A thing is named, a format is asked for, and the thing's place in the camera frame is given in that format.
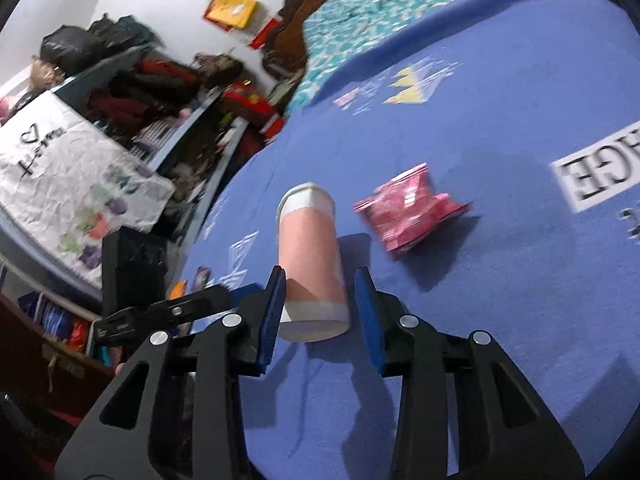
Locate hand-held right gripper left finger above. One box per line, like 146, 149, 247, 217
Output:
54, 265, 288, 480

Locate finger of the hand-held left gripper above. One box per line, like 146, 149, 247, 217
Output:
145, 284, 263, 333

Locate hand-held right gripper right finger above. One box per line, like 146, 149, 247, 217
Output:
352, 266, 586, 480

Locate pink paper cup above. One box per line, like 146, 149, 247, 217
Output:
276, 182, 351, 343

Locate pink snack packet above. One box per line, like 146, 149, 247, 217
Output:
353, 162, 473, 261

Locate white cactus print cloth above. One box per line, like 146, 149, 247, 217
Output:
0, 91, 176, 288

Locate blue printed tablecloth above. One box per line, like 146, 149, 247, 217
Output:
170, 0, 640, 480

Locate houndstooth bag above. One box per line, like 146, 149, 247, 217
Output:
132, 119, 176, 148

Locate brown wooden cabinet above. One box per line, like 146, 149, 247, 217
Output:
0, 290, 118, 416

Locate grey metal shelf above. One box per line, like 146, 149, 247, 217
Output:
50, 42, 251, 271

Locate red and dark jackets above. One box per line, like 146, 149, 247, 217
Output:
87, 60, 201, 121

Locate red gift box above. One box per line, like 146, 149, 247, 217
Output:
222, 85, 286, 143

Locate brown handbag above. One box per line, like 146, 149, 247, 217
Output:
192, 52, 243, 88

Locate black bag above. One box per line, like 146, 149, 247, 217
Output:
39, 14, 156, 63

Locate teal patterned quilt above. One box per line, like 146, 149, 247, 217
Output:
287, 0, 531, 116

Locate carved wooden headboard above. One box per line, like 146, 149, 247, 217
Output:
262, 0, 371, 81

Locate yellow red wall bags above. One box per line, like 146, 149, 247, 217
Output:
202, 0, 281, 51

